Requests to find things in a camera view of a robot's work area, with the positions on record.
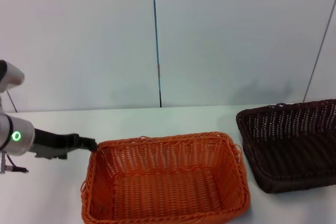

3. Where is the dark brown woven basket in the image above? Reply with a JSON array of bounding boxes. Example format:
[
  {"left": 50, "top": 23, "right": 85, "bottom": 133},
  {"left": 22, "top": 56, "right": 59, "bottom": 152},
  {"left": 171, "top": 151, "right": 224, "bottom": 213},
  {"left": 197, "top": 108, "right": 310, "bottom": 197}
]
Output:
[{"left": 236, "top": 99, "right": 336, "bottom": 194}]

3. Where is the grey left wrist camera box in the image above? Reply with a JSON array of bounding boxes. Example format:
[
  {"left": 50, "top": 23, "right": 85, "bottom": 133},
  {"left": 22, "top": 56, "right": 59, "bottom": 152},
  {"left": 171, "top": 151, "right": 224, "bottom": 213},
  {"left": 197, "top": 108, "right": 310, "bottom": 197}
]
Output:
[{"left": 33, "top": 144, "right": 69, "bottom": 160}]

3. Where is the orange woven plastic basket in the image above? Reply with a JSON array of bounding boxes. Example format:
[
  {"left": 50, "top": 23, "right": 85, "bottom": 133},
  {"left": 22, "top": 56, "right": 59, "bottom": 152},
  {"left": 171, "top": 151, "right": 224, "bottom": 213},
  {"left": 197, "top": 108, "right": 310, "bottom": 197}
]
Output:
[{"left": 79, "top": 131, "right": 250, "bottom": 224}]

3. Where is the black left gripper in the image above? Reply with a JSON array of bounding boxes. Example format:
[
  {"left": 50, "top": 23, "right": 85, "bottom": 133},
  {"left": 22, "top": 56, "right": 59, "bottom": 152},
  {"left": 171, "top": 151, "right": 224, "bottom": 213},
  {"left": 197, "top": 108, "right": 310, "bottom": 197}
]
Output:
[{"left": 33, "top": 128, "right": 98, "bottom": 154}]

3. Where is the left arm cable plug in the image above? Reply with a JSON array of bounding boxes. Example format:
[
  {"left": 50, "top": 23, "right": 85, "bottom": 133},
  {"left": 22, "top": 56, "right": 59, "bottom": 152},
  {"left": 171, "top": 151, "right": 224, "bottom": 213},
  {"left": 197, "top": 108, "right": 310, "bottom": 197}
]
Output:
[{"left": 0, "top": 151, "right": 29, "bottom": 175}]

